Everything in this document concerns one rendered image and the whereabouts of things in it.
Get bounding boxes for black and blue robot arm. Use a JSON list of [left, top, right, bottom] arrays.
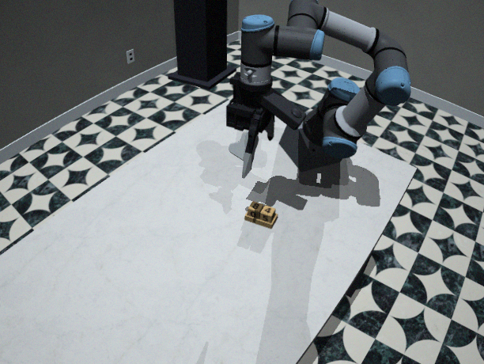
[[240, 0, 411, 158]]

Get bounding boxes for tan wooden tray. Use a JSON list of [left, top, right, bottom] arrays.
[[244, 212, 278, 229]]

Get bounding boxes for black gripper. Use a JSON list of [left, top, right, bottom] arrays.
[[226, 72, 275, 178]]

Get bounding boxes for tan cube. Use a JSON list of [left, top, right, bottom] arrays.
[[260, 205, 275, 223], [248, 201, 263, 219]]

